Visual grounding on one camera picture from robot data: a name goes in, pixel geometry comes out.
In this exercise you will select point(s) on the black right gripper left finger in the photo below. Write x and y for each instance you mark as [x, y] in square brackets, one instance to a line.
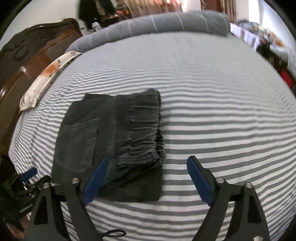
[94, 183]

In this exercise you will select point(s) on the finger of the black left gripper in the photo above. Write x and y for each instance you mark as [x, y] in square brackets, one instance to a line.
[24, 177]

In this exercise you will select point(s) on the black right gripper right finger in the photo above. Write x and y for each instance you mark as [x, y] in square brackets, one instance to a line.
[203, 180]

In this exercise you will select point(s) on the black denim pants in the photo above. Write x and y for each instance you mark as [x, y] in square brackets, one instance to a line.
[123, 128]

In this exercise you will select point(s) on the grey white striped bedsheet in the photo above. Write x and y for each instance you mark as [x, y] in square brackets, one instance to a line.
[221, 102]

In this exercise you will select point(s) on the floral white pillow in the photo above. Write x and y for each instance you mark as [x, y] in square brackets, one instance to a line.
[41, 84]

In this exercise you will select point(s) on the brown wooden headboard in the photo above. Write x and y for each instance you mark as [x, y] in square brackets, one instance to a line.
[23, 58]

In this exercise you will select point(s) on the pile of colourful clothes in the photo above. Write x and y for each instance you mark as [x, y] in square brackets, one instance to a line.
[265, 42]

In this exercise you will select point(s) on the grey rolled blanket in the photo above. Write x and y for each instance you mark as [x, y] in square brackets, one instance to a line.
[210, 22]

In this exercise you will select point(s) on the pink beige curtain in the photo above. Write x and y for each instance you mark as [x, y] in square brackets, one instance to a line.
[149, 7]

